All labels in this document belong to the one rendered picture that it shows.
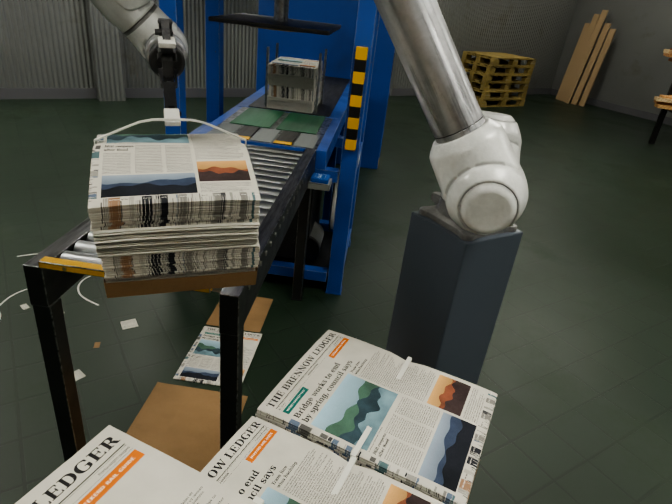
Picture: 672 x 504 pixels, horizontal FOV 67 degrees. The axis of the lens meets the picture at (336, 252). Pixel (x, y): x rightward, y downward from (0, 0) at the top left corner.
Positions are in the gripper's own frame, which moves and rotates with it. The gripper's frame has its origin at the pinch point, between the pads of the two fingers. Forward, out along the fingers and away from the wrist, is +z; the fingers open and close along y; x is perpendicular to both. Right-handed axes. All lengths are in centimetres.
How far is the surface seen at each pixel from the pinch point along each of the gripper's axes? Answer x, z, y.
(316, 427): -19, 50, 43
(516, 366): -148, -33, 137
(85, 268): 23, -11, 48
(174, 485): 3, 73, 17
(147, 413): 16, -37, 132
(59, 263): 29, -14, 48
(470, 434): -45, 57, 43
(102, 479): 9, 70, 17
